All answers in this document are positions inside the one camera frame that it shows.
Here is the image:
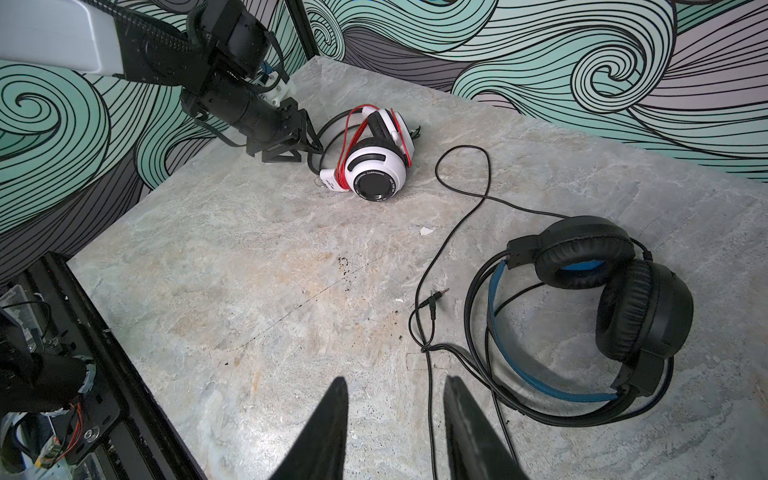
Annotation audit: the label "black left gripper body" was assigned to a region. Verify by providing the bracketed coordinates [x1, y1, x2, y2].
[242, 98, 306, 163]

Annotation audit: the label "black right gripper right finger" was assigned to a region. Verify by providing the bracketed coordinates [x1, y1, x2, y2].
[443, 376, 527, 480]

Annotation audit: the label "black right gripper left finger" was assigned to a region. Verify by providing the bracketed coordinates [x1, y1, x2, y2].
[271, 377, 349, 479]

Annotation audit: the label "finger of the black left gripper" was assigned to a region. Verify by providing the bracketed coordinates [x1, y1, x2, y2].
[302, 113, 324, 153]

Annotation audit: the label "white and black headphones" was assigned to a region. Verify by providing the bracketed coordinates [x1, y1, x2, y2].
[307, 104, 420, 202]

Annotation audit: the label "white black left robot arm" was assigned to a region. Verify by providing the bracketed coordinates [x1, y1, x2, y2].
[1, 1, 323, 163]

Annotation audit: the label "black vertical frame post left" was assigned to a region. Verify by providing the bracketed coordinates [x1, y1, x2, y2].
[284, 0, 321, 60]

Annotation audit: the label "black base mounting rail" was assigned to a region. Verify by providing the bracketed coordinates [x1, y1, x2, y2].
[1, 253, 205, 479]

